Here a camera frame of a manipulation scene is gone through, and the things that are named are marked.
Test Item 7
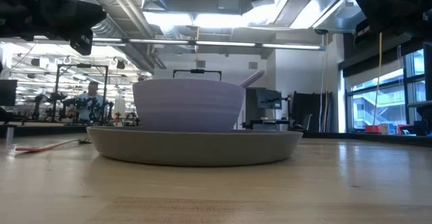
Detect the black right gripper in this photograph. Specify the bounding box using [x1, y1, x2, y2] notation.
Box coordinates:
[352, 0, 432, 47]

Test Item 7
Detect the person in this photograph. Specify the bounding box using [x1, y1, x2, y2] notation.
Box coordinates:
[74, 80, 106, 122]

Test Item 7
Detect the grey round plate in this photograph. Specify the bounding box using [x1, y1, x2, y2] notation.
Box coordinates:
[86, 125, 304, 167]

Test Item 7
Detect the black monitor on arm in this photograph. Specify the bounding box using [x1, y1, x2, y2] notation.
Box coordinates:
[254, 88, 284, 111]

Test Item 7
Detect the black background robot rig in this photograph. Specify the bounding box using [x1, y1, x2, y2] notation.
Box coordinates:
[30, 63, 116, 125]

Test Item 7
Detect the black monitor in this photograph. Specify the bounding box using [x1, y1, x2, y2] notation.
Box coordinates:
[0, 79, 18, 107]

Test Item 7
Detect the long ceiling light strip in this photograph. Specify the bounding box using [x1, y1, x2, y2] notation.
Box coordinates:
[92, 37, 325, 51]

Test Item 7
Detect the yellow hanging cord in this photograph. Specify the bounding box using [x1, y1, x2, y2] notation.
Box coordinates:
[372, 31, 383, 127]

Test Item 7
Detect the fork with orange handle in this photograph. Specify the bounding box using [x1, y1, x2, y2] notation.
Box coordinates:
[14, 137, 92, 153]

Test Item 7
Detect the purple bowl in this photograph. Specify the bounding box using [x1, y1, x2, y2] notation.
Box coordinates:
[132, 78, 246, 134]

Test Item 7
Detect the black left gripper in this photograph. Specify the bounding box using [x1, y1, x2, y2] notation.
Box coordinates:
[0, 0, 108, 57]

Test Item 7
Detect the black overhead camera bar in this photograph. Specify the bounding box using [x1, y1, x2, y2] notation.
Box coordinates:
[172, 68, 223, 82]

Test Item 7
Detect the spoon with purple handle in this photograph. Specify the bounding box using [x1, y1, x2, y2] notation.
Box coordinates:
[238, 69, 266, 90]

